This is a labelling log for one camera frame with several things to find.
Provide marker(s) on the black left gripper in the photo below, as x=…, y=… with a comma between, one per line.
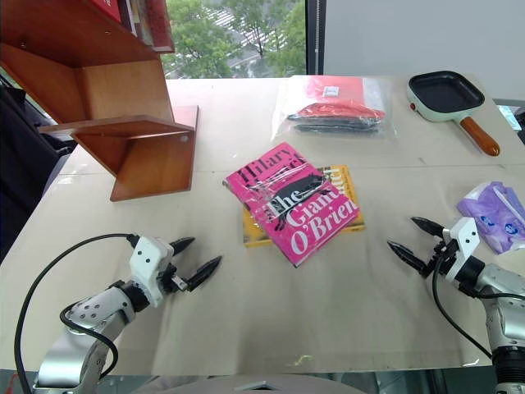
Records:
x=170, y=281

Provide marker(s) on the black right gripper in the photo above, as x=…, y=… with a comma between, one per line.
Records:
x=441, y=254

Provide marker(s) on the flat red packet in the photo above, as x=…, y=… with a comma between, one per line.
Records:
x=348, y=88

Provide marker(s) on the red and black folded item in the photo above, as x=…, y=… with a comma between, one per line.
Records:
x=340, y=115

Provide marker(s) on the mint green square frying pan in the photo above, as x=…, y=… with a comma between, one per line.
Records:
x=445, y=92

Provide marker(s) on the purple plastic tissue pack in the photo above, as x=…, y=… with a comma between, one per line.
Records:
x=498, y=217

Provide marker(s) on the black cloth-covered object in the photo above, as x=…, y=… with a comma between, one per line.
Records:
x=24, y=156

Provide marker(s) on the yellow paperback book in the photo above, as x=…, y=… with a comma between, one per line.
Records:
x=344, y=180

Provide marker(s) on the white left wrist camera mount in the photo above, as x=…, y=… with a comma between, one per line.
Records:
x=145, y=262

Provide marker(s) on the clear plastic zip bag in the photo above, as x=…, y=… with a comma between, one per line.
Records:
x=381, y=102

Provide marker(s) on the glossy beige table cover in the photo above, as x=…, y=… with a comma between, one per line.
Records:
x=254, y=312

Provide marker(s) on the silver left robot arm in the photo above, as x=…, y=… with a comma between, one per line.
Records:
x=90, y=308

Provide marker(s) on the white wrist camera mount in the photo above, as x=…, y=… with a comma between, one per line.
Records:
x=463, y=242
x=145, y=262

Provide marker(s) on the thick red shelved book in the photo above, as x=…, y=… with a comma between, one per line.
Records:
x=158, y=20

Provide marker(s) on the dark window frame post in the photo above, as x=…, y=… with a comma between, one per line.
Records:
x=314, y=37

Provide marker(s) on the brown wooden bookshelf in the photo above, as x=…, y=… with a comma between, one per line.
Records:
x=119, y=94

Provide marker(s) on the pink paperback book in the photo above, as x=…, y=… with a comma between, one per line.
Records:
x=303, y=217

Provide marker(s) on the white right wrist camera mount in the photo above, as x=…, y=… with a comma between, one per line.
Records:
x=463, y=242

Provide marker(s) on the grey rounded robot base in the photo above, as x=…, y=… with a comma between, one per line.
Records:
x=254, y=386

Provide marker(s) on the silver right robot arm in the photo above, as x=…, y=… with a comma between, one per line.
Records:
x=504, y=283

